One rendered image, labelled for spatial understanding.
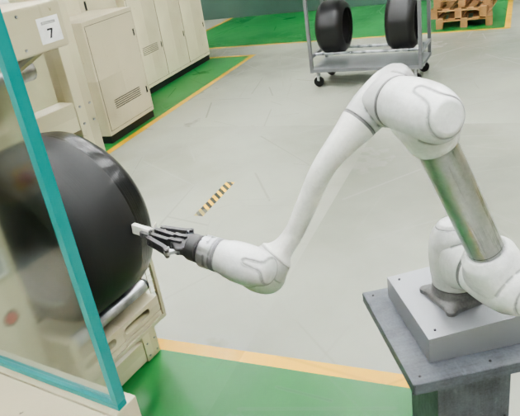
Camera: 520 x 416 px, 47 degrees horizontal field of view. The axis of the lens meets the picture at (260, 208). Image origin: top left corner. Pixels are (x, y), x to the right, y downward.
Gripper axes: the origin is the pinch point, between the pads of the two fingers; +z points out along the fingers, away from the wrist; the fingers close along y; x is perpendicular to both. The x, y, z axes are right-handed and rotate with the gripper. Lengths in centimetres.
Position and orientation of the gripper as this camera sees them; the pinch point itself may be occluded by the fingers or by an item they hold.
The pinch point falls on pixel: (143, 230)
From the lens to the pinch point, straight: 171.9
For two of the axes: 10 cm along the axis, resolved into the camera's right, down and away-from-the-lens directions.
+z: -8.7, -2.3, 4.4
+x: 0.2, 8.6, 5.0
